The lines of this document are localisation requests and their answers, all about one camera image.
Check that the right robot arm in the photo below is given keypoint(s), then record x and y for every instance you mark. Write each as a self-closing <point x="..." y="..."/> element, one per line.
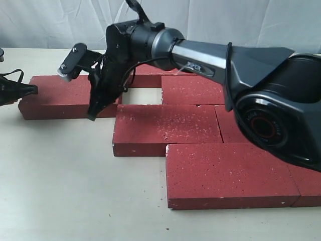
<point x="273" y="93"/>

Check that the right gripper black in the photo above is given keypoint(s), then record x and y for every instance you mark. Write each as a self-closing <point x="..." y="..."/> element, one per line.
<point x="108" y="77"/>

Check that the red brick third row right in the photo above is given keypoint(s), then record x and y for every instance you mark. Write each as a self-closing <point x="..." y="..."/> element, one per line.
<point x="228" y="127"/>

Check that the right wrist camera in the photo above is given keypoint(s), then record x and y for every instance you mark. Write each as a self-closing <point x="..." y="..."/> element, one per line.
<point x="79" y="59"/>

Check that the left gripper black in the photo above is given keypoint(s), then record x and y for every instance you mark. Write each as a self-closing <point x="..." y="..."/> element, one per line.
<point x="12" y="91"/>

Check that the white backdrop cloth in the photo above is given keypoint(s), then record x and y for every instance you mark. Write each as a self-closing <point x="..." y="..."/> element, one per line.
<point x="61" y="24"/>

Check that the red brick bottom stack left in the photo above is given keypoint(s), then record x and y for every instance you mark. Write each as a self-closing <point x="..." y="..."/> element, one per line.
<point x="147" y="76"/>

